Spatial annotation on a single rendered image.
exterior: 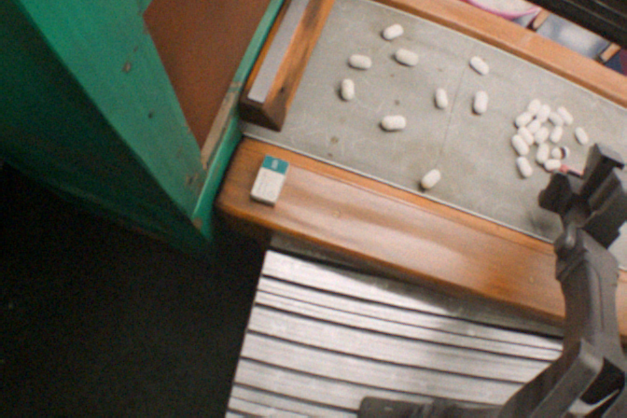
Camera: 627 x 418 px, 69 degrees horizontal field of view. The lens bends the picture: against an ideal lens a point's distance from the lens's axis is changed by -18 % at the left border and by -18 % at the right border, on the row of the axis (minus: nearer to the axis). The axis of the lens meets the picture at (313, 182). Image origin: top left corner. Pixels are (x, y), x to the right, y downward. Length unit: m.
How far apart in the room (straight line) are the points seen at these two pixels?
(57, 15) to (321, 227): 0.56
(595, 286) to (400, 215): 0.33
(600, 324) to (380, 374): 0.42
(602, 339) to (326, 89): 0.56
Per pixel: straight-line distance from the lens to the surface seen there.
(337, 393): 0.85
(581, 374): 0.48
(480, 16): 0.95
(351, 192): 0.77
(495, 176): 0.86
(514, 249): 0.82
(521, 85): 0.94
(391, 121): 0.82
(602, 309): 0.56
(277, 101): 0.73
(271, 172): 0.75
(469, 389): 0.90
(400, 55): 0.87
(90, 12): 0.30
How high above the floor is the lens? 1.51
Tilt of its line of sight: 75 degrees down
